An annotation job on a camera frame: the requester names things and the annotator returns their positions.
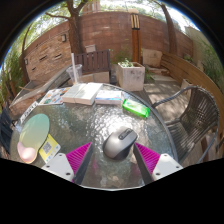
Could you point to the grey utility box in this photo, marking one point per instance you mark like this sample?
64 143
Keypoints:
90 48

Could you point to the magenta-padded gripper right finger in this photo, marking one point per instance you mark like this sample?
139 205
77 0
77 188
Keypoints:
165 165

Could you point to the slender tree trunk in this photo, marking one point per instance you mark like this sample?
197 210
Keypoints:
170 30

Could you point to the wall lamp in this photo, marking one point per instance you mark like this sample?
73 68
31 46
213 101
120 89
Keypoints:
63 37
26 61

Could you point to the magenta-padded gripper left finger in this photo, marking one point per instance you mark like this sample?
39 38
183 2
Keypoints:
60 165

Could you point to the grey computer mouse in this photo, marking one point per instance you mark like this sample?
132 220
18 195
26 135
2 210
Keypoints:
118 143

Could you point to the colourful sticker sheet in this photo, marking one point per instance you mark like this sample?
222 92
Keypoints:
54 96

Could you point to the white drinking straw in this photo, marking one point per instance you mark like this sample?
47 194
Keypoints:
73 65

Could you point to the low concrete block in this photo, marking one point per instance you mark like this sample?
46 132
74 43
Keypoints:
96 77

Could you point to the thick tree trunk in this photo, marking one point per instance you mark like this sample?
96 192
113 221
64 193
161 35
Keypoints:
75 33

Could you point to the dark wooden chair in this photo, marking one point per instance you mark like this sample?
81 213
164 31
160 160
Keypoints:
95 61

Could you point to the beige stone slab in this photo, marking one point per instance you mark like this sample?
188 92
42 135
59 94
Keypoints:
152 57

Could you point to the stone raised bed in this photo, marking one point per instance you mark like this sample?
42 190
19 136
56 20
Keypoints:
33 91

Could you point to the concrete planter with plant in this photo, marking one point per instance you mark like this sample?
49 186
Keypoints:
131 77

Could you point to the green packet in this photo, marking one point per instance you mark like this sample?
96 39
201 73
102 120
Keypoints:
136 108

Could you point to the brown wicker chair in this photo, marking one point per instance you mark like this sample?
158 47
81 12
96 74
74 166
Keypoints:
196 116

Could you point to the white open book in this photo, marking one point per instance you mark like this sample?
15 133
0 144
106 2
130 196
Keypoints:
83 92

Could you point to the blue white booklet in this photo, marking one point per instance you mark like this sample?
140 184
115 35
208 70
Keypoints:
108 97

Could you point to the clear plastic cup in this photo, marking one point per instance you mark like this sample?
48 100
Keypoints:
78 74

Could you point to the wooden lamp post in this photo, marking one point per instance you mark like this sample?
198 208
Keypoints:
135 36

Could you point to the thin leaning tree trunk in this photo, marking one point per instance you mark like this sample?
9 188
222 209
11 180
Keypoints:
24 63

